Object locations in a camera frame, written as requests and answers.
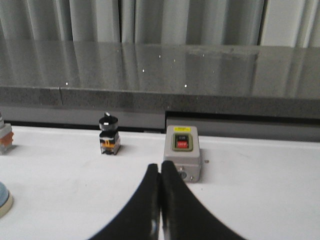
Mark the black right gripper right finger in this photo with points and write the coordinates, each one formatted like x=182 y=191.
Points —
x=183 y=215

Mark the blue call bell cream base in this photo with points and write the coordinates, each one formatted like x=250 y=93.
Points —
x=6 y=200

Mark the black rotary selector switch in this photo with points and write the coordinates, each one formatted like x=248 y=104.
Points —
x=109 y=138

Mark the grey curtain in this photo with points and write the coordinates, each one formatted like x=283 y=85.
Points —
x=289 y=23

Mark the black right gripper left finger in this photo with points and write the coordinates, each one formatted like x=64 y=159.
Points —
x=139 y=219

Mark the grey on off switch box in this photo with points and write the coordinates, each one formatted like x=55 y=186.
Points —
x=183 y=149

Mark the grey granite counter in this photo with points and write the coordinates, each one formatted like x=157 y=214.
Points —
x=260 y=92

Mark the green pushbutton switch white body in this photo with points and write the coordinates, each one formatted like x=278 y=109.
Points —
x=6 y=136

